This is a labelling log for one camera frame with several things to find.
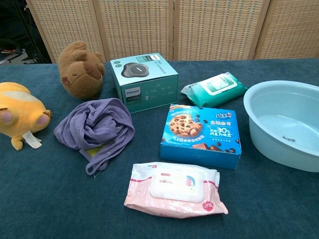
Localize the yellow plush toy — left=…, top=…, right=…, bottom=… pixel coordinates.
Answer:
left=0, top=82, right=53, bottom=151

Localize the brown capybara plush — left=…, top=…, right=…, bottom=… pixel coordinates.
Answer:
left=57, top=40, right=106, bottom=100

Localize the light blue plastic basin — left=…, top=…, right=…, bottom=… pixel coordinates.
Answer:
left=243, top=80, right=319, bottom=173

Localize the teal Philips product box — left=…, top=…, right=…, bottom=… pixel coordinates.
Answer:
left=110, top=52, right=179, bottom=115

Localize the blue chocolate cookie box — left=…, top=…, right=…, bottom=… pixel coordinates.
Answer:
left=159, top=104, right=242, bottom=170

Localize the green wet wipes pack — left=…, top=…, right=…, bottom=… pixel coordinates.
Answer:
left=179, top=72, right=248, bottom=109

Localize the purple crumpled cloth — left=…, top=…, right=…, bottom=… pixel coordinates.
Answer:
left=53, top=98, right=136, bottom=176

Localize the yellow-green flat item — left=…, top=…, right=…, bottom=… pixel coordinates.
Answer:
left=81, top=145, right=106, bottom=158

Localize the pink wet wipes pack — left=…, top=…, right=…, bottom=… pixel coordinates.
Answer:
left=124, top=161, right=229, bottom=220

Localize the wooden rattan folding screen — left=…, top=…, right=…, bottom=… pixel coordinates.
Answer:
left=26, top=0, right=319, bottom=63

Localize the dark teal tablecloth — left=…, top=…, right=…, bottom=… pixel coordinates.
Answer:
left=0, top=58, right=319, bottom=239

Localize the black tripod stand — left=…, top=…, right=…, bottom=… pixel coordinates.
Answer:
left=12, top=0, right=53, bottom=64

